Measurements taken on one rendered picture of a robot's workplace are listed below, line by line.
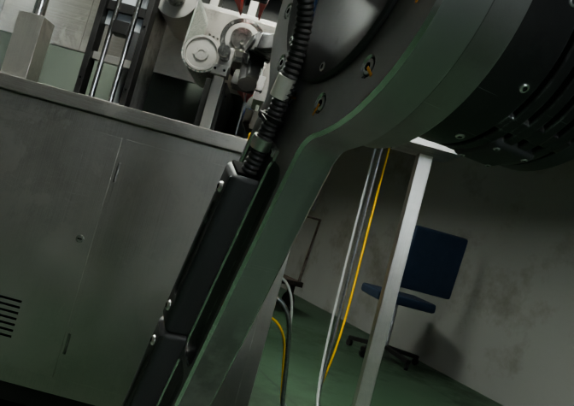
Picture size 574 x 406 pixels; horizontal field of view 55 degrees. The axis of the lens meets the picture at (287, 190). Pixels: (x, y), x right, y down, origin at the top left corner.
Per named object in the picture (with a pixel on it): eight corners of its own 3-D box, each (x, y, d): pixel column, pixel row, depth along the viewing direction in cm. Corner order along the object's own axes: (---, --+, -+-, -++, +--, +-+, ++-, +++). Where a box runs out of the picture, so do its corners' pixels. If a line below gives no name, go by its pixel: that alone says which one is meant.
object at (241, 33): (253, 26, 179) (254, 49, 178) (253, 28, 181) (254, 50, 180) (230, 26, 179) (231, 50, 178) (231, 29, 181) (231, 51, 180)
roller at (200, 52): (178, 64, 180) (188, 30, 180) (190, 84, 205) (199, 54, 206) (213, 74, 180) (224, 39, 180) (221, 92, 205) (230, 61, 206)
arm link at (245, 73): (280, 45, 163) (254, 32, 160) (276, 73, 157) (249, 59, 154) (260, 69, 172) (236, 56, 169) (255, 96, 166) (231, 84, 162)
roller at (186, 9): (149, 11, 181) (161, -29, 182) (165, 37, 206) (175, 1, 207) (190, 22, 182) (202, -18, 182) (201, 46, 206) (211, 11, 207)
